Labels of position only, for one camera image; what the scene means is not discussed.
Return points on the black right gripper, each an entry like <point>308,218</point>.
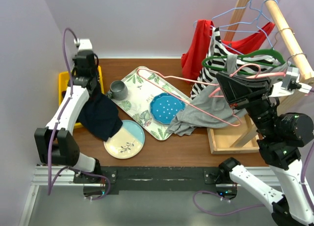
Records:
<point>238,87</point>

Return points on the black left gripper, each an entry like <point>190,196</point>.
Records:
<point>75,65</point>

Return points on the navy maroon-trimmed tank top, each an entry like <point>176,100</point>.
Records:
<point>99,115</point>

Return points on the thick pink plastic hanger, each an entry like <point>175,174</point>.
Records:
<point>269,75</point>

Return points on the thin pink wire hanger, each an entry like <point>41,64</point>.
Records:
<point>186,88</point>

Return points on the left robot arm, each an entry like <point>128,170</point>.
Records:
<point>55,142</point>

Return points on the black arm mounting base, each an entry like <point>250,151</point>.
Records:
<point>163,178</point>

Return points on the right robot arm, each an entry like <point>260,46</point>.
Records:
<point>282,137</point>

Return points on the black white striped tank top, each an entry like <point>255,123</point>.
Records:
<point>219,59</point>

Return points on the grey tank top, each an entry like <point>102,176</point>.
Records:
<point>207,109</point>

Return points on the green plastic hanger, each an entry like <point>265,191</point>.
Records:
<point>251,57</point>

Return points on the red tank top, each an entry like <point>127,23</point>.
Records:
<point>191,61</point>

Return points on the yellow plastic bin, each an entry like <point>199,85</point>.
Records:
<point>63,81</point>

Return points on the grey ceramic mug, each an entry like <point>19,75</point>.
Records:
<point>117,90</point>

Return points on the leaf-patterned rectangular tray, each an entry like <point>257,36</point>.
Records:
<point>142,88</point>

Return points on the blue dotted plate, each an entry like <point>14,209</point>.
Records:
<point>164,107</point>

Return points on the cream and blue plate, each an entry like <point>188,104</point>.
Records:
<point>127,142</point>

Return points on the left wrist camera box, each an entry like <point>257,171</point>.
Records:
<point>84,47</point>

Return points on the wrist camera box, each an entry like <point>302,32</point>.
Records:
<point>84,47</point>
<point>291,82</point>

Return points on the wooden clothes rack frame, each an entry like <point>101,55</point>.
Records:
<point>243,138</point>

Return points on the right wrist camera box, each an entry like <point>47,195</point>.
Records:
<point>291,82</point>

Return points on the blue wire hanger front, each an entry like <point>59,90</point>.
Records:
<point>204,28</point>

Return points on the blue wire hanger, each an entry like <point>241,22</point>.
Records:
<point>237,14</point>
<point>204,28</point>

